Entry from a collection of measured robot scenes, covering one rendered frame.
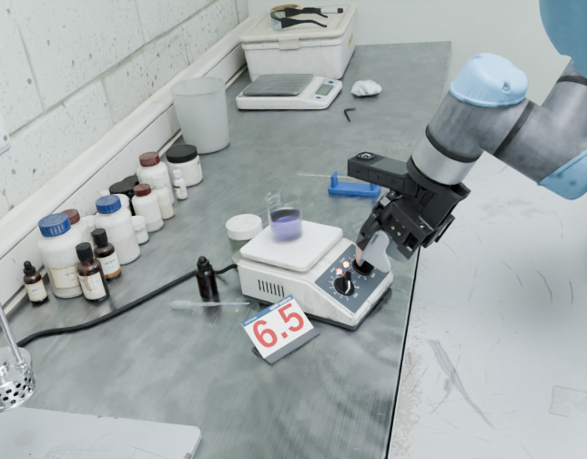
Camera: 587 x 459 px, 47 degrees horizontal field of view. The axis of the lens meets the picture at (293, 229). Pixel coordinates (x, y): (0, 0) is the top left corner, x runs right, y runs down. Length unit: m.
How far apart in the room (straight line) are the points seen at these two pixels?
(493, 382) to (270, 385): 0.28
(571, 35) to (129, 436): 0.65
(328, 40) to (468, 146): 1.20
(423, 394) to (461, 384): 0.05
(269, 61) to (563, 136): 1.34
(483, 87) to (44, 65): 0.85
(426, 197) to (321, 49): 1.15
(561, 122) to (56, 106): 0.93
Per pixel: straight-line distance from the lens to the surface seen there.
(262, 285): 1.02
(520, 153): 0.81
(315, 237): 1.03
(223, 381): 0.93
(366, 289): 1.00
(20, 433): 0.94
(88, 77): 1.48
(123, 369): 0.99
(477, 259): 1.13
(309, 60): 2.01
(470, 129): 0.81
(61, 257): 1.14
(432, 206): 0.88
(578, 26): 0.47
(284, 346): 0.96
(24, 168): 1.29
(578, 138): 0.82
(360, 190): 1.33
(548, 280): 1.09
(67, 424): 0.92
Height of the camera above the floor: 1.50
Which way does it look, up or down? 29 degrees down
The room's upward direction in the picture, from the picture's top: 7 degrees counter-clockwise
